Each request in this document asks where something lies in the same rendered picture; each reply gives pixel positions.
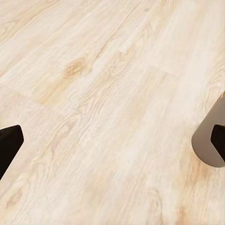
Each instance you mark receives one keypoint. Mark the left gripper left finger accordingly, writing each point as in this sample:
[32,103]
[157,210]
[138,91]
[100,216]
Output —
[11,140]

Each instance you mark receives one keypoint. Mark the trash can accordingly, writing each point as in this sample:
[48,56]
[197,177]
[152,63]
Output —
[201,143]

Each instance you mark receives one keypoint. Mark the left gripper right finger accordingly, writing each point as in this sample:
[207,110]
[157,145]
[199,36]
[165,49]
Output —
[218,139]

